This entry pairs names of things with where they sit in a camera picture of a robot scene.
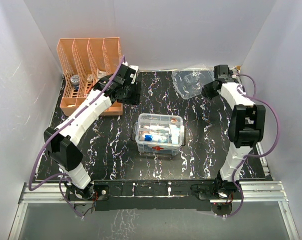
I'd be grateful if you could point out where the white blue bandage roll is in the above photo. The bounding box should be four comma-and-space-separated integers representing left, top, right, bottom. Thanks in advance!
142, 133, 167, 143

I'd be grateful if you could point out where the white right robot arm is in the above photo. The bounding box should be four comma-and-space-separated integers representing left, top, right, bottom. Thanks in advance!
201, 64, 266, 199

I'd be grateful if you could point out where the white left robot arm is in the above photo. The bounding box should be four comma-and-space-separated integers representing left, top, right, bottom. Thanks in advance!
44, 63, 141, 200

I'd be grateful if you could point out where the aluminium frame rail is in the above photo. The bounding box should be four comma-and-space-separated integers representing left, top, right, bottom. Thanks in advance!
9, 181, 300, 240

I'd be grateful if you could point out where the clear divided tray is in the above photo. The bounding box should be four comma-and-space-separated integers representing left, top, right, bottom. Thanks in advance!
135, 113, 184, 147

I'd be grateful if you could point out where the clear plastic box lid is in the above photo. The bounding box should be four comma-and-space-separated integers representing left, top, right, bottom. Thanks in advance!
171, 65, 214, 100

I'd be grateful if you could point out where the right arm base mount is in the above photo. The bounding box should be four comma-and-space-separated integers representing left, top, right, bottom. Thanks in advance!
190, 178, 241, 210

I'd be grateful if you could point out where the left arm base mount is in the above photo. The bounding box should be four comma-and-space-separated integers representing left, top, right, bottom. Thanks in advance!
64, 181, 110, 210

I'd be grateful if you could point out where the orange plastic file organizer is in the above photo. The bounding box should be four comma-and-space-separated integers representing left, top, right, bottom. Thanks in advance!
57, 37, 122, 116

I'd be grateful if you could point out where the white gauze packet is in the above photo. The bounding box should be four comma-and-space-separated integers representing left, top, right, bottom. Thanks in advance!
169, 124, 185, 145

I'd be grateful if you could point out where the round blue white tin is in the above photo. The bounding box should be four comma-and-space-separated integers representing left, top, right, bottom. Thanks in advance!
70, 75, 80, 91

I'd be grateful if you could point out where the white paper packet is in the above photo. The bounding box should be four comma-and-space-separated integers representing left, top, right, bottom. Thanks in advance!
97, 71, 106, 79

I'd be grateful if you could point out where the clear plastic storage box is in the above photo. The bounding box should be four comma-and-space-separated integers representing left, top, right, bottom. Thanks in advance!
131, 113, 186, 156

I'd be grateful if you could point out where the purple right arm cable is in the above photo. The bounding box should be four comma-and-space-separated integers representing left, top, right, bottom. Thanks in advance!
228, 72, 282, 218

